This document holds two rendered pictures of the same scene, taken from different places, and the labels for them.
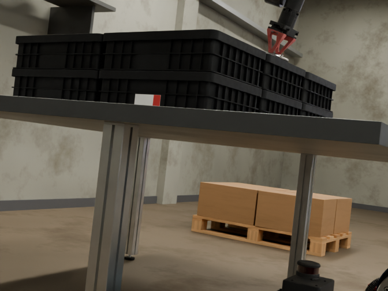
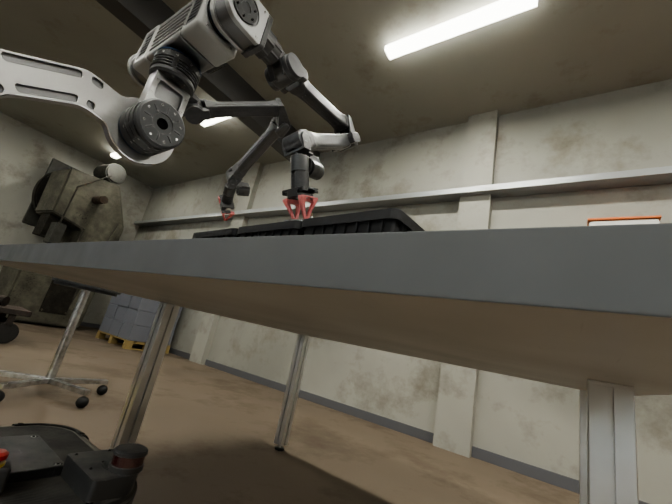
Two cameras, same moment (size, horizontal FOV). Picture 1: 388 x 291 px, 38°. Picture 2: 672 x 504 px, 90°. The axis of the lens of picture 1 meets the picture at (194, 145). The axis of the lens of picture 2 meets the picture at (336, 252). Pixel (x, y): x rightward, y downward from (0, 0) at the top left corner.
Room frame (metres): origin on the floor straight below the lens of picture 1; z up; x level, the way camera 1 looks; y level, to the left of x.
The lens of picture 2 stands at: (2.15, -1.18, 0.62)
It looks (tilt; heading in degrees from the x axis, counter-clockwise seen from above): 16 degrees up; 98
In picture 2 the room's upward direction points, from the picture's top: 12 degrees clockwise
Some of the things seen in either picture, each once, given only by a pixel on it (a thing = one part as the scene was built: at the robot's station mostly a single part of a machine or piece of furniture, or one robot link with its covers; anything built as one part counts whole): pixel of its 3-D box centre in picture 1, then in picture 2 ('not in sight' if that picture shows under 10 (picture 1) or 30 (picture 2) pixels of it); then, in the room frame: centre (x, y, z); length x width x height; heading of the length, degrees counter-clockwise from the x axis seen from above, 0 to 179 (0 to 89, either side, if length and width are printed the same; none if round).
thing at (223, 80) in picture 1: (178, 100); not in sight; (1.66, 0.06, 0.76); 0.40 x 0.30 x 0.12; 56
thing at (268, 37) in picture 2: not in sight; (265, 45); (1.70, -0.41, 1.45); 0.09 x 0.08 x 0.12; 151
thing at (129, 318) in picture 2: not in sight; (142, 314); (-1.54, 4.12, 0.51); 1.05 x 0.68 x 1.01; 151
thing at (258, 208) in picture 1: (273, 214); not in sight; (4.37, -0.68, 0.19); 1.11 x 0.80 x 0.38; 64
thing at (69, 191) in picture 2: not in sight; (61, 233); (-3.53, 4.04, 1.57); 1.62 x 1.39 x 3.14; 61
